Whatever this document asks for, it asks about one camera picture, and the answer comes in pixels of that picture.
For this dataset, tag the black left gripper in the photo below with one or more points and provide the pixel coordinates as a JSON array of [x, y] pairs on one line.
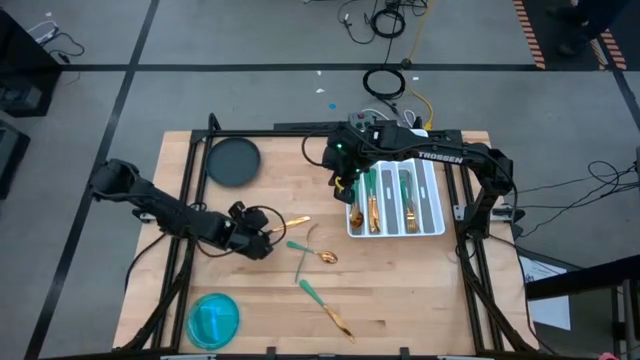
[[252, 235]]

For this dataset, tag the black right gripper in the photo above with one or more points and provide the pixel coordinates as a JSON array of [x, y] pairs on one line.
[[345, 182]]

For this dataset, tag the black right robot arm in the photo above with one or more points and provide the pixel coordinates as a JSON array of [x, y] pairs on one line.
[[440, 156]]

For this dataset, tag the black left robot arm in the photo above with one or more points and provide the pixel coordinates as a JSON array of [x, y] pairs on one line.
[[170, 215]]

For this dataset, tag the white cutlery tray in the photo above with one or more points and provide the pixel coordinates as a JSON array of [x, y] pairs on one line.
[[390, 210]]

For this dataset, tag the grey power strip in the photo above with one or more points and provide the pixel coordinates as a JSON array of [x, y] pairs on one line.
[[361, 119]]

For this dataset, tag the dark grey round plate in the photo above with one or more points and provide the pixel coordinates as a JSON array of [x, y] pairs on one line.
[[233, 162]]

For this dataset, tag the teal translucent round plate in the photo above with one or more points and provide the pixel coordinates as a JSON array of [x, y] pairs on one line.
[[212, 322]]

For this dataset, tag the white paper sheet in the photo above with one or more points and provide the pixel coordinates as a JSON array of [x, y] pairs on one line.
[[550, 310]]

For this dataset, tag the black box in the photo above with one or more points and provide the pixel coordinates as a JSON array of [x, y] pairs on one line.
[[10, 160]]

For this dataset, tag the black cabinet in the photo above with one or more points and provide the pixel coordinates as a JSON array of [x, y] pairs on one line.
[[20, 75]]

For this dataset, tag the white power strip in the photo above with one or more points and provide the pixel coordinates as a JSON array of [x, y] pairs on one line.
[[47, 34]]

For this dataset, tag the person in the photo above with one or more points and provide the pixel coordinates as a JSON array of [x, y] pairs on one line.
[[600, 17]]

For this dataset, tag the pink round object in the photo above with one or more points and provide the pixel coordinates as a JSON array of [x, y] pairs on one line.
[[607, 356]]

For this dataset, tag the silver metal bracket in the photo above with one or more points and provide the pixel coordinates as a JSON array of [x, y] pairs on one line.
[[187, 357]]

